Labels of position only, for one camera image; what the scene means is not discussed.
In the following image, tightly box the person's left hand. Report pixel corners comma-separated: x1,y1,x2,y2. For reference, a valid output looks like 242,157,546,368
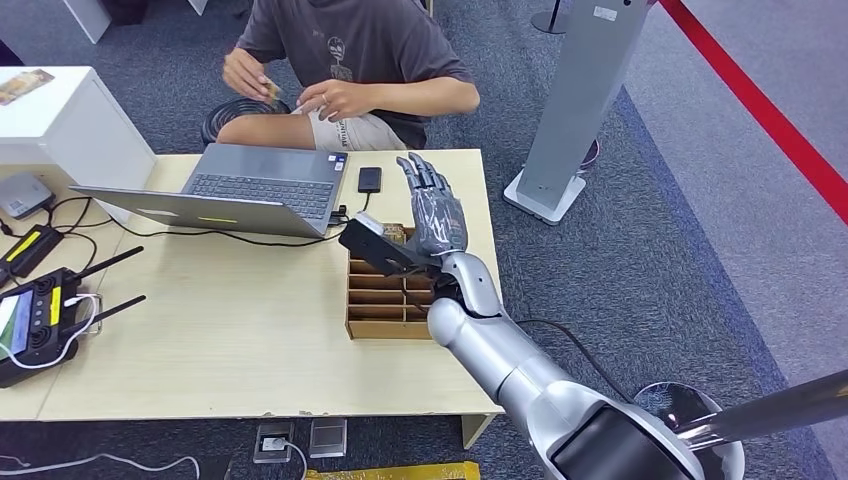
296,79,362,123

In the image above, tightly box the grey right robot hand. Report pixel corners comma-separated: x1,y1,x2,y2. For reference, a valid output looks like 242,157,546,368
396,152,469,258

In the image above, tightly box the person's right hand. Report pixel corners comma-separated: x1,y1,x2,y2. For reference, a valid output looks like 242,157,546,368
221,47,283,104

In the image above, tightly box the person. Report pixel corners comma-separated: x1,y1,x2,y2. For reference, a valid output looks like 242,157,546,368
215,0,482,152

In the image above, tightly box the wooden card organizer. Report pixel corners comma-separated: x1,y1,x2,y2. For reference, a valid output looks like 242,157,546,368
344,223,439,341

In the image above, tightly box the grey laptop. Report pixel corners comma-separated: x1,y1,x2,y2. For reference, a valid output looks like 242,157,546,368
69,142,350,240

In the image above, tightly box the white furniture piece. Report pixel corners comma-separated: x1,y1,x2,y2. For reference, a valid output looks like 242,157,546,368
62,0,113,45

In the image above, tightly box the white cabinet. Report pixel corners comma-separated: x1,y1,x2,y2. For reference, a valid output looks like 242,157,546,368
0,64,159,223

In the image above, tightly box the grey standing panel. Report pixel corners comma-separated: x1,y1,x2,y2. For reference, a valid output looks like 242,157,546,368
503,0,654,227

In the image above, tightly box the round stanchion base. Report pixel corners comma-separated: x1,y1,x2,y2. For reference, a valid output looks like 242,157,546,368
529,0,572,36

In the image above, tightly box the metal floor socket plate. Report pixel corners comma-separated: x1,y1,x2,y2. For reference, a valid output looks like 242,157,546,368
308,417,348,460

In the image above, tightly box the small grey box device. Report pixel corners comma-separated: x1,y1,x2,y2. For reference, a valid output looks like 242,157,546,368
0,173,58,221

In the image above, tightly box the yellow strip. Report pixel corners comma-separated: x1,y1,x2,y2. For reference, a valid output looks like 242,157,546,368
304,461,482,480

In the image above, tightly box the black and yellow device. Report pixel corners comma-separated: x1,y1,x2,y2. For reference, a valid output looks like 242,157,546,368
0,223,66,287

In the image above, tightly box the floor socket with plug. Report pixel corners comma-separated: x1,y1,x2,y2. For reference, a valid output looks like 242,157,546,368
252,421,296,465

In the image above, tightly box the black remote controller with antennas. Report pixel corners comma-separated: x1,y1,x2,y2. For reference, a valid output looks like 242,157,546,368
0,246,147,390

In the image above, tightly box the red barrier belt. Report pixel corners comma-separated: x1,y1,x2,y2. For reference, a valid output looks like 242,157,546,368
657,0,848,228

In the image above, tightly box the coiled black cable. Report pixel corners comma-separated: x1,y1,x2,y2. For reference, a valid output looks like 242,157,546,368
200,97,293,146

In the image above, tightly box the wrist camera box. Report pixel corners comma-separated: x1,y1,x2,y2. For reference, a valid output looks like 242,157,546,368
338,213,442,278

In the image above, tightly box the black laptop cable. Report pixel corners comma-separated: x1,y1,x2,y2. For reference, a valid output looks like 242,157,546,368
105,206,350,250

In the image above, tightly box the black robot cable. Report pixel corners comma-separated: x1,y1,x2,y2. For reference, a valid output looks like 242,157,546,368
513,319,634,404

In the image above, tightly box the thin black cable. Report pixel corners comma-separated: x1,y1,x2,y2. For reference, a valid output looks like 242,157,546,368
39,195,101,274

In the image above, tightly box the white controller cable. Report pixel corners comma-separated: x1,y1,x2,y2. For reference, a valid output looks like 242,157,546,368
0,294,101,371

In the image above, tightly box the chrome stanchion post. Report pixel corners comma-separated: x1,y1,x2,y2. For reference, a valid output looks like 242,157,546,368
632,369,848,480

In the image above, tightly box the white floor cable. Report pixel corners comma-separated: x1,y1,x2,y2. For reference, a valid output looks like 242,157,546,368
0,452,201,480

